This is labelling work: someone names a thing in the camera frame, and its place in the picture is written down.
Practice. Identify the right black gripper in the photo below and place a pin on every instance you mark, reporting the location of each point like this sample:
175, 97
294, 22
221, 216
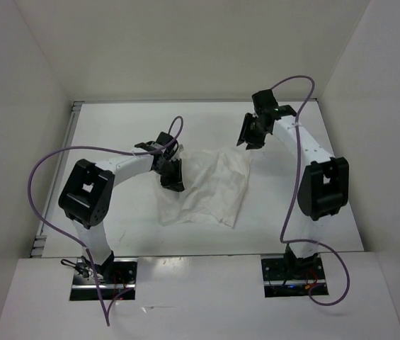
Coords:
252, 142

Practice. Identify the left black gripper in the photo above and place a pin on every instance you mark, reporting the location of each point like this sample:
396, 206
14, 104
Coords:
175, 182

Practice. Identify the white skirt cloth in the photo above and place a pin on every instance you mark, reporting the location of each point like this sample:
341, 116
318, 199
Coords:
215, 183

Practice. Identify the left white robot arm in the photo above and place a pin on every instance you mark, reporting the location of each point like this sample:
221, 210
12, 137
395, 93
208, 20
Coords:
86, 196

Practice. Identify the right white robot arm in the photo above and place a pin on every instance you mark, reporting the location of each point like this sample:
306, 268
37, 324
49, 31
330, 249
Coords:
321, 184

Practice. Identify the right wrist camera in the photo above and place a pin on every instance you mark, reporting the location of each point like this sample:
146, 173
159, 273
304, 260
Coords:
264, 102

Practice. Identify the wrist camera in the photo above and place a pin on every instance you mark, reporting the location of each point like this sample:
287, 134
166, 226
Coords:
167, 141
264, 102

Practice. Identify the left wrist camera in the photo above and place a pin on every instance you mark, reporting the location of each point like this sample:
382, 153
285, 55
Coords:
167, 141

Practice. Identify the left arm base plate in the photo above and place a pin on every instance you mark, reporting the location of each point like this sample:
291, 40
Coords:
122, 277

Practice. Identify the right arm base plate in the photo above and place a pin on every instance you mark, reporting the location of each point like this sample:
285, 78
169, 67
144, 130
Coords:
278, 282

